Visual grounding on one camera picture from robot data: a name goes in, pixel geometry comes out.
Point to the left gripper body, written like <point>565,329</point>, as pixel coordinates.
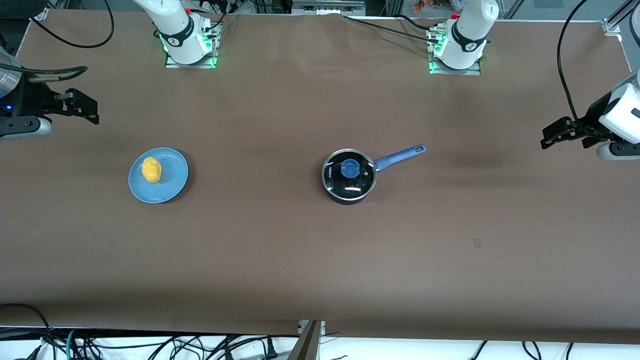
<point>593,118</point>

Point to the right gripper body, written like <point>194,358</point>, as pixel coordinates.
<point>34,99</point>

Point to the yellow potato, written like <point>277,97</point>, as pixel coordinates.
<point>152,170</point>

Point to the glass lid with blue knob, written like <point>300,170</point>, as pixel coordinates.
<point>349,170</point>

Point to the blue round plate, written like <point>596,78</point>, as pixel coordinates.
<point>170,185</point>

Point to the brown table cover sheet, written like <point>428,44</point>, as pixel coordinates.
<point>300,250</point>

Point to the grey metal box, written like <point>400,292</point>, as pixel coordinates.
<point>327,6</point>

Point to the black power plug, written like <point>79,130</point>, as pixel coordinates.
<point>272,350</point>

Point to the brown angled beam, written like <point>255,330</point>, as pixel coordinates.
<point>306,345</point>

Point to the aluminium corner bracket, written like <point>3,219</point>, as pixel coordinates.
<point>612,27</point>
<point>41,13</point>

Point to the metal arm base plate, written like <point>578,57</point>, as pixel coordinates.
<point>470,72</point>
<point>200,65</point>

